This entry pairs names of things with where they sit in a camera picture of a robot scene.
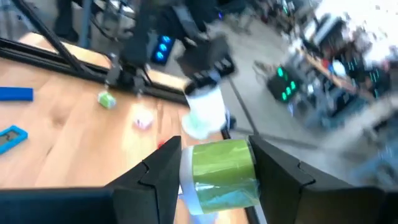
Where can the teal digital clock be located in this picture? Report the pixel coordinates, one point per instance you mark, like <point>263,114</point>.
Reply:
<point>14,138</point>

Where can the cluttered wooden workbench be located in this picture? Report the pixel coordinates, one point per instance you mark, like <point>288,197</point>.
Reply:
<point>335,81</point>

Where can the white cylindrical cup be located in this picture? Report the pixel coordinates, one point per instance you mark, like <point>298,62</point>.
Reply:
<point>205,112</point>

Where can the red digital clock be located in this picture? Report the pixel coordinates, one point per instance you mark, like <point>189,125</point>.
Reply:
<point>160,144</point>

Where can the blue digital clock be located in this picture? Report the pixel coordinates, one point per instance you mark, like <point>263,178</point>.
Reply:
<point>15,94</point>

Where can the pink power adapter block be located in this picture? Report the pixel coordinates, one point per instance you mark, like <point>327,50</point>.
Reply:
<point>143,120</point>

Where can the black box with blue lights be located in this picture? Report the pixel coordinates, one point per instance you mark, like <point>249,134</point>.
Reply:
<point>161,49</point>

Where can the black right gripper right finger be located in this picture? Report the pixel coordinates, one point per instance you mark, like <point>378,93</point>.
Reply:
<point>286,193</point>

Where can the black box with green lights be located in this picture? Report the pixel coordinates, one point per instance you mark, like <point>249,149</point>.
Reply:
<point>284,85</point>

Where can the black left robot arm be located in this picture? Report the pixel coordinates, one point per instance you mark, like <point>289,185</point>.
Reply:
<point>136,37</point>

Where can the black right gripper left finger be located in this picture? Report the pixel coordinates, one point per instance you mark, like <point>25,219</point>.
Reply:
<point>155,186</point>

